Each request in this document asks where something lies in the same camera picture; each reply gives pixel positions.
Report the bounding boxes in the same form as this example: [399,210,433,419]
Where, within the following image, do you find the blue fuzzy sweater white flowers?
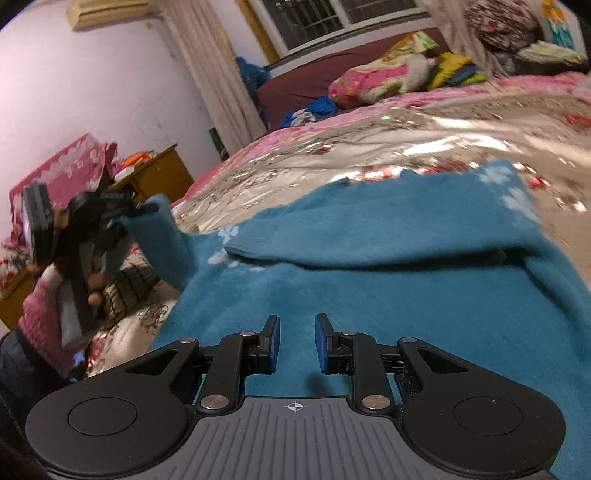
[123,160,590,479]

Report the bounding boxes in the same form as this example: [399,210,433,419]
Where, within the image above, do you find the left beige curtain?
[158,0,266,154]

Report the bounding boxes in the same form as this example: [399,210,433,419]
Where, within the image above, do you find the pink yellow floral blanket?
[328,31,440,109]

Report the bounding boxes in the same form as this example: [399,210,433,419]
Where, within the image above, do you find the pink knit sleeve forearm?
[18,264,84,378]

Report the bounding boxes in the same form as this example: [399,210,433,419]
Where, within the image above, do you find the dark floral fabric bundle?
[464,0,542,53]

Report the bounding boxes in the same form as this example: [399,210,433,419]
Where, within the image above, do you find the beige striped knit sweater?
[103,256,159,320]

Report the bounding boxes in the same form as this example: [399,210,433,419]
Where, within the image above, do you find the pink floral folded quilt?
[0,133,119,296]

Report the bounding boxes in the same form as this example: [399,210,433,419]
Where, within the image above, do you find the window with metal grille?
[249,0,426,56]

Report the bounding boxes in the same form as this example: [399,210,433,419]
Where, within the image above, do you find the left hand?
[25,207,112,307]

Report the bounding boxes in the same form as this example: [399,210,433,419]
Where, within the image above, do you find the blue bag behind curtain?
[235,57,271,103]

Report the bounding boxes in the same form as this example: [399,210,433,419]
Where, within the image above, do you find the yellow folded cloth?
[426,52,487,91]

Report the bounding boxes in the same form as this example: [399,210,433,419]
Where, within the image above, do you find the silver pink floral bedspread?
[92,76,590,373]

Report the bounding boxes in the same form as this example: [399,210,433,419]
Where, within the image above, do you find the brown wooden cabinet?
[1,145,193,330]

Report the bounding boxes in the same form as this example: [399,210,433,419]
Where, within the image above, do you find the yellow blue cartoon bag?
[541,0,575,50]

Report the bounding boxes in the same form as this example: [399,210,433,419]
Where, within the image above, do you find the beige curtain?
[420,0,505,78]
[158,0,266,154]

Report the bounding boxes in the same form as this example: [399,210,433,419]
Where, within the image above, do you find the grey white plush cloth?
[400,54,437,93]

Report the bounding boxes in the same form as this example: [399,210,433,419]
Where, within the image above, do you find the orange object on cabinet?
[121,151,151,168]

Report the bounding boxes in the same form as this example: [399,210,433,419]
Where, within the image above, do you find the green bottle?
[208,128,229,161]

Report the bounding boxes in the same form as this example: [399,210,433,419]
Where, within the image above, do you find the blue clothes pile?
[280,95,339,128]

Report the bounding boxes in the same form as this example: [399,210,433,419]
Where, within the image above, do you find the right beige curtain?
[420,0,505,78]

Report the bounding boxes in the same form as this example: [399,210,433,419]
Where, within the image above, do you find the stack of papers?
[517,41,588,65]

